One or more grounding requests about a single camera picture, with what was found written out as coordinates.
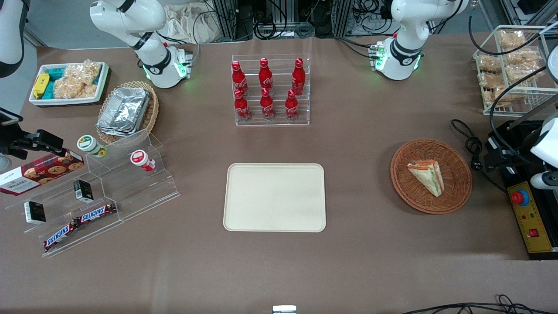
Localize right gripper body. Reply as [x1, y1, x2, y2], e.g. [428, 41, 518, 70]
[0, 127, 14, 173]

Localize triangle sandwich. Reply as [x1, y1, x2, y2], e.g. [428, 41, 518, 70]
[407, 160, 445, 198]

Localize round brown wicker basket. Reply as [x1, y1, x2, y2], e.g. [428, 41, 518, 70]
[390, 139, 473, 215]

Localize oval tan wicker basket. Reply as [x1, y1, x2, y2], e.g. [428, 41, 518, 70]
[95, 80, 160, 145]

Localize beige rectangular tray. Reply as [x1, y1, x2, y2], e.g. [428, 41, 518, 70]
[223, 163, 327, 233]

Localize red cookie box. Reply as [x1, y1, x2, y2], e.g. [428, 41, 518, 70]
[0, 149, 85, 197]

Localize green lid yogurt cup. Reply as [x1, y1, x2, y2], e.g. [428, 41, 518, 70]
[77, 135, 108, 159]

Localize clear fried snack bag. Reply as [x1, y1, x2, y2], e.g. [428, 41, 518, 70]
[480, 73, 524, 108]
[477, 55, 502, 73]
[502, 47, 542, 67]
[506, 64, 546, 84]
[498, 30, 527, 49]

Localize clear rice cracker bag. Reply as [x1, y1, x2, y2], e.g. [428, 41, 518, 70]
[65, 59, 102, 86]
[53, 76, 98, 99]

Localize yellow snack packet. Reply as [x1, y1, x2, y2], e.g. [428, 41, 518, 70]
[33, 73, 50, 99]

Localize small black box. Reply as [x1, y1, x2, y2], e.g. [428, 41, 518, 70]
[24, 201, 47, 225]
[73, 179, 94, 203]

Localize black yellow control box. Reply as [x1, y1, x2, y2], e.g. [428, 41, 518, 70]
[487, 105, 558, 261]

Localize white rectangular bin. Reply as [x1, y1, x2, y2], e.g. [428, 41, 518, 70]
[29, 61, 110, 107]

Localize silver foil container stack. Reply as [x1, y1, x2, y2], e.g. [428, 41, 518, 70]
[96, 86, 151, 137]

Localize Snickers chocolate bar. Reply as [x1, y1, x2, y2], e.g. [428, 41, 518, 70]
[43, 219, 82, 253]
[78, 202, 118, 224]

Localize red lid yogurt cup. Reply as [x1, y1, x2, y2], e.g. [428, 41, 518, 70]
[130, 150, 156, 172]

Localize clear acrylic step shelf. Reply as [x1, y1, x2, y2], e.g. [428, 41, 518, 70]
[4, 128, 181, 258]

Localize beige cloth bag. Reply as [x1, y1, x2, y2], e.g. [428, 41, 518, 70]
[163, 3, 221, 44]

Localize red cola bottle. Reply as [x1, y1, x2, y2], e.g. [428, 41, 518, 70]
[234, 89, 252, 122]
[259, 58, 274, 95]
[285, 89, 299, 121]
[231, 61, 248, 96]
[291, 58, 306, 96]
[260, 88, 276, 121]

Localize clear acrylic bottle rack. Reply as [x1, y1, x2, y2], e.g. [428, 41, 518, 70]
[231, 54, 311, 127]

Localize black cable with plug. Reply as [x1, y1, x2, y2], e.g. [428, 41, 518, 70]
[450, 119, 509, 195]

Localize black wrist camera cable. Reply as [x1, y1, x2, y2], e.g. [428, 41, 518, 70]
[488, 65, 558, 141]

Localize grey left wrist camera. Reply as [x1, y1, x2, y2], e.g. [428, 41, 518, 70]
[531, 171, 558, 191]

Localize white wire basket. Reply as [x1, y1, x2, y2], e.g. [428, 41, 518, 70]
[473, 25, 558, 117]

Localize black cables bundle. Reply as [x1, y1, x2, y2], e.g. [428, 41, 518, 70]
[400, 294, 558, 314]

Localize black arm base cables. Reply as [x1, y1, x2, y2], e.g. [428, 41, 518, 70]
[333, 37, 378, 60]

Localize aluminium frame post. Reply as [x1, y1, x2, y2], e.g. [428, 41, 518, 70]
[333, 0, 354, 38]
[212, 0, 254, 42]

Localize coiled black cables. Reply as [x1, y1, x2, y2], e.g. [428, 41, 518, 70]
[254, 0, 315, 40]

